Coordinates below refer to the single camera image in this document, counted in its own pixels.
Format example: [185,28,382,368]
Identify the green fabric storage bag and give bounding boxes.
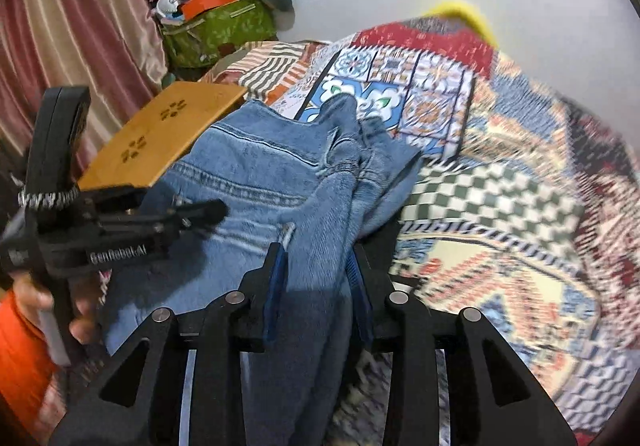
[160,0,277,68]

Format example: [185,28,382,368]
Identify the patchwork patterned quilt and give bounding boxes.
[205,15,639,445]

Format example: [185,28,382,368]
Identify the orange sleeve forearm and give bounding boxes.
[1,290,58,445]

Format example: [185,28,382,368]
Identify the striped satin curtain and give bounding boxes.
[1,0,167,170]

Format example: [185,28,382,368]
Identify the blue denim jeans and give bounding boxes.
[102,94,422,445]

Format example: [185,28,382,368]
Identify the person left hand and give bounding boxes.
[11,271,102,344]

